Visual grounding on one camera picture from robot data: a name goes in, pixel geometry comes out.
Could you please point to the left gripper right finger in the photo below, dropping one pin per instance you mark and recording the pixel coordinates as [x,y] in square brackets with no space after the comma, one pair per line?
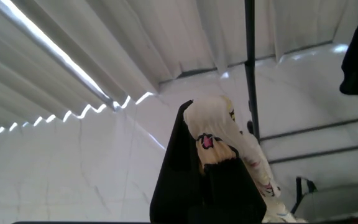
[232,193]

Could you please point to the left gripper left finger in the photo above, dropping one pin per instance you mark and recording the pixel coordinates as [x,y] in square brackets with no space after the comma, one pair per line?
[176,186]

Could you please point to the cream printed garment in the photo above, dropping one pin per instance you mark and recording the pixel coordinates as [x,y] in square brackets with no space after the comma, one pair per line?
[216,124]

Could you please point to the black clothes rack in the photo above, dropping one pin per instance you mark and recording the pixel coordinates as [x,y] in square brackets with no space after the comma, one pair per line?
[250,46]

